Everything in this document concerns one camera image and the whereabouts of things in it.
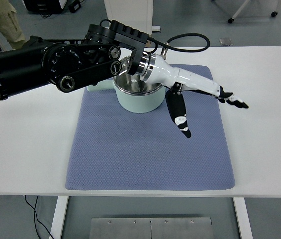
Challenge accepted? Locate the black floor cable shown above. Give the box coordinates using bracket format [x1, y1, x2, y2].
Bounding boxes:
[24, 195, 54, 239]

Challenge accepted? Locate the white table leg right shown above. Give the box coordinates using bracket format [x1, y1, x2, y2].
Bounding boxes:
[233, 197, 253, 239]

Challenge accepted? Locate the rolling chair base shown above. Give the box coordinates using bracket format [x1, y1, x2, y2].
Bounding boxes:
[227, 0, 281, 24]

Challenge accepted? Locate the green pot with handle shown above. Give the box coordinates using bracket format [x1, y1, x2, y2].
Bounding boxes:
[86, 56, 165, 115]

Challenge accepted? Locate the grey floor socket plate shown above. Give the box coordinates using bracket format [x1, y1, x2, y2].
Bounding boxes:
[219, 37, 234, 46]

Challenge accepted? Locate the cardboard box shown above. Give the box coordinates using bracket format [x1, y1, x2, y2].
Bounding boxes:
[145, 39, 152, 48]

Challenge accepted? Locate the white table leg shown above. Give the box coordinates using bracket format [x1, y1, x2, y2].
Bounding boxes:
[233, 197, 253, 239]
[49, 196, 69, 239]

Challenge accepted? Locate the glass lid with green knob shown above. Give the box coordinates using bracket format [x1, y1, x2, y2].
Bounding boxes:
[113, 56, 163, 96]

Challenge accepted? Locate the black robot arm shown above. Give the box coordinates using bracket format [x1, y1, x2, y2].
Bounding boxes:
[0, 20, 149, 101]

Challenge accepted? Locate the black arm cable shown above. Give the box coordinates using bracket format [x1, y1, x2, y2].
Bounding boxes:
[99, 19, 210, 53]

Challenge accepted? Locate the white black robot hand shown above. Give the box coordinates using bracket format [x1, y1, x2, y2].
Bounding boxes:
[136, 53, 249, 138]

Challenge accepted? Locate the blue quilted mat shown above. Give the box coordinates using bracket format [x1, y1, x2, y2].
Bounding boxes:
[65, 64, 236, 191]

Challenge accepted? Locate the person in khaki trousers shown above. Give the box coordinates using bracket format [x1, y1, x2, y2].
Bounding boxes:
[0, 0, 26, 50]

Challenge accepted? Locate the white table leg left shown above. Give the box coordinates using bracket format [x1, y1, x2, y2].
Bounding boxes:
[49, 196, 69, 239]

